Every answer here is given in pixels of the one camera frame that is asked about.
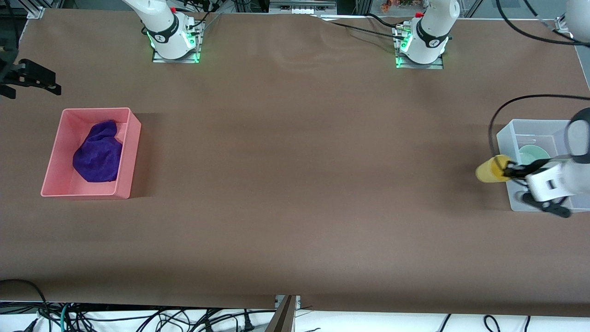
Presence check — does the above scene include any pale green bowl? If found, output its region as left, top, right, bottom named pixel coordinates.
left=519, top=145, right=550, bottom=166

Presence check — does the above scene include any yellow cup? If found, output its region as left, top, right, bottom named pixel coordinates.
left=476, top=155, right=513, bottom=184

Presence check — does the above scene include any purple microfibre cloth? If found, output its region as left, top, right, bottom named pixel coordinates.
left=72, top=120, right=124, bottom=183

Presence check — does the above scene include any clear plastic bin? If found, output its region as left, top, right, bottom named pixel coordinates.
left=496, top=119, right=590, bottom=213

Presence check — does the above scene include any pink plastic bin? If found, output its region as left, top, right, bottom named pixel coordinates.
left=41, top=107, right=142, bottom=200

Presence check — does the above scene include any white power strip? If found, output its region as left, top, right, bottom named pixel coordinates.
left=270, top=0, right=337, bottom=14

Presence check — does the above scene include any aluminium table beam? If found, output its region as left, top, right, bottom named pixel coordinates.
left=266, top=295, right=301, bottom=332

